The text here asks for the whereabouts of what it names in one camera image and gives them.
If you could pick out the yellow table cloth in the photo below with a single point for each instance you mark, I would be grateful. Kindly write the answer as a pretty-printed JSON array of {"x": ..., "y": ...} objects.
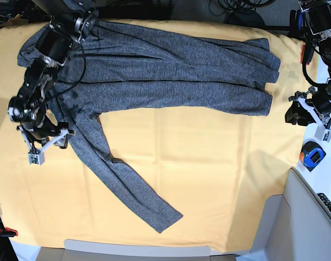
[{"x": 217, "y": 169}]

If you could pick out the red black clamp left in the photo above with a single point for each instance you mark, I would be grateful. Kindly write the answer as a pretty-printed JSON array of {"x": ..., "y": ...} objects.
[{"x": 8, "y": 233}]

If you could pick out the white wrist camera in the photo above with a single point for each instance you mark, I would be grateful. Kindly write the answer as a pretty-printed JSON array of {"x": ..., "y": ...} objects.
[
  {"x": 323, "y": 134},
  {"x": 37, "y": 157}
]

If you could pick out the blue black tape measure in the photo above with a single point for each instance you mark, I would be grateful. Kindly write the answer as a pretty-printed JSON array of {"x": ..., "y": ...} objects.
[{"x": 311, "y": 155}]

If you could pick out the black textured handle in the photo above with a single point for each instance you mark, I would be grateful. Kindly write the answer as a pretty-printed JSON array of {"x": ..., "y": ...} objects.
[{"x": 325, "y": 200}]

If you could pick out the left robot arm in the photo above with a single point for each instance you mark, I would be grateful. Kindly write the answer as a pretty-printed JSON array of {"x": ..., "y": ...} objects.
[{"x": 314, "y": 105}]

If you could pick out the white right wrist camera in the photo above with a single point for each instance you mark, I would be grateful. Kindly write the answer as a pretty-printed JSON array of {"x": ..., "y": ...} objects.
[{"x": 37, "y": 157}]

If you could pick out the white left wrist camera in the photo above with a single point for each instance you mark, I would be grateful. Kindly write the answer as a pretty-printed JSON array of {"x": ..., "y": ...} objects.
[{"x": 323, "y": 134}]

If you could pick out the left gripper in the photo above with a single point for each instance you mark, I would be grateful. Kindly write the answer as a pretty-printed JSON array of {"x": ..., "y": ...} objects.
[{"x": 302, "y": 111}]

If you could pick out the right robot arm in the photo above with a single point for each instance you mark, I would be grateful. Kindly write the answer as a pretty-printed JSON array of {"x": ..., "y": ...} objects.
[{"x": 71, "y": 23}]

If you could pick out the red black clamp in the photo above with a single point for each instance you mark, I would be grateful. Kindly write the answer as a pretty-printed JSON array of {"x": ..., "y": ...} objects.
[
  {"x": 306, "y": 54},
  {"x": 8, "y": 233}
]

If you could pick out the red black clamp right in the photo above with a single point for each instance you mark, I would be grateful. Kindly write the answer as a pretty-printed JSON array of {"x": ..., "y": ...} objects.
[{"x": 306, "y": 54}]

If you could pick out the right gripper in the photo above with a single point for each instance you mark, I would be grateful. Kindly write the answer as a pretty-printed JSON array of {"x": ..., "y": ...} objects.
[{"x": 46, "y": 135}]

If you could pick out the grey long-sleeve shirt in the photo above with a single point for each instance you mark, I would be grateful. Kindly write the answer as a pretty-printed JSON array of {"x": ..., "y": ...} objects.
[{"x": 123, "y": 66}]

